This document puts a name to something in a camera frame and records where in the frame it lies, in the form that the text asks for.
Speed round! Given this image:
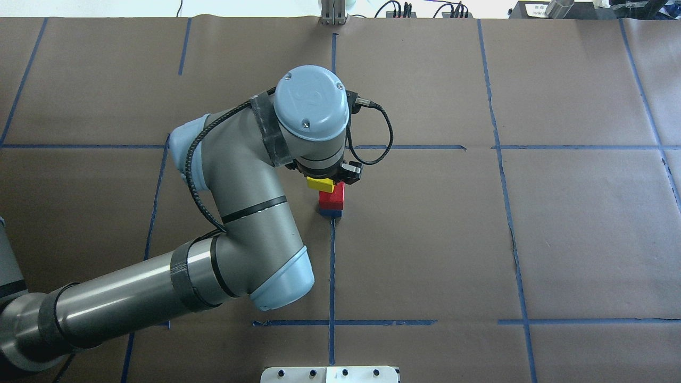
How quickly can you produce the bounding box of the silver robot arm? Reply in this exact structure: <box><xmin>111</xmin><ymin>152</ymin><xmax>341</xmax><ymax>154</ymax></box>
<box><xmin>2</xmin><ymin>65</ymin><xmax>373</xmax><ymax>380</ymax></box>

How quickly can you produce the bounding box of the silver metal cylinder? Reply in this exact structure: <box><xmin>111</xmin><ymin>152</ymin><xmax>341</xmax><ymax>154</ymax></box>
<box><xmin>543</xmin><ymin>0</ymin><xmax>575</xmax><ymax>20</ymax></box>

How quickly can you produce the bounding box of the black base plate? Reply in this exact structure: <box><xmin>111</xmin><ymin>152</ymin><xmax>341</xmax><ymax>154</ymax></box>
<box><xmin>508</xmin><ymin>1</ymin><xmax>617</xmax><ymax>20</ymax></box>

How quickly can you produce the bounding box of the yellow wooden block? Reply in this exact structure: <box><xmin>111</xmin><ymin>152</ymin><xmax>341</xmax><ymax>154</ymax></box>
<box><xmin>306</xmin><ymin>177</ymin><xmax>336</xmax><ymax>193</ymax></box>

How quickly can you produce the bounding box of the aluminium frame post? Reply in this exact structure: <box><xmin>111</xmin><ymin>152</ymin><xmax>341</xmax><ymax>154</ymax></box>
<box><xmin>319</xmin><ymin>0</ymin><xmax>348</xmax><ymax>26</ymax></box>

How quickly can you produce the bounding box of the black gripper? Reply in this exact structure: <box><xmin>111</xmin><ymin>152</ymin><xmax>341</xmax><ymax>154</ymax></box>
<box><xmin>285</xmin><ymin>157</ymin><xmax>364</xmax><ymax>185</ymax></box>

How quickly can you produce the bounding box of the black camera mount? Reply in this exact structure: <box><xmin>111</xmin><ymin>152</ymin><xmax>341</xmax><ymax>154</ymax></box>
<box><xmin>346</xmin><ymin>90</ymin><xmax>371</xmax><ymax>114</ymax></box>

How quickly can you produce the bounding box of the black camera cable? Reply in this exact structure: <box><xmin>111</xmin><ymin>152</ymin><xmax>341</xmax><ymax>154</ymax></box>
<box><xmin>186</xmin><ymin>96</ymin><xmax>394</xmax><ymax>235</ymax></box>

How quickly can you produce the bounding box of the black power strip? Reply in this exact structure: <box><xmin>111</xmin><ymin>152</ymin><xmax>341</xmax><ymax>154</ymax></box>
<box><xmin>380</xmin><ymin>1</ymin><xmax>418</xmax><ymax>19</ymax></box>
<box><xmin>436</xmin><ymin>2</ymin><xmax>470</xmax><ymax>19</ymax></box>

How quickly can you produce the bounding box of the blue wooden block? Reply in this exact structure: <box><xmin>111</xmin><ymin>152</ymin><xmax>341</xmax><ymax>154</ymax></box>
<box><xmin>319</xmin><ymin>209</ymin><xmax>343</xmax><ymax>218</ymax></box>

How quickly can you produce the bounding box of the red wooden block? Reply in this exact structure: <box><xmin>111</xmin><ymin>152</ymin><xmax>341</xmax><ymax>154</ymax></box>
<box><xmin>317</xmin><ymin>182</ymin><xmax>345</xmax><ymax>211</ymax></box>

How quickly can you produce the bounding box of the white mounting pillar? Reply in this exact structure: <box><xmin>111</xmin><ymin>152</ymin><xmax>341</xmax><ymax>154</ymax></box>
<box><xmin>260</xmin><ymin>365</ymin><xmax>401</xmax><ymax>382</ymax></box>

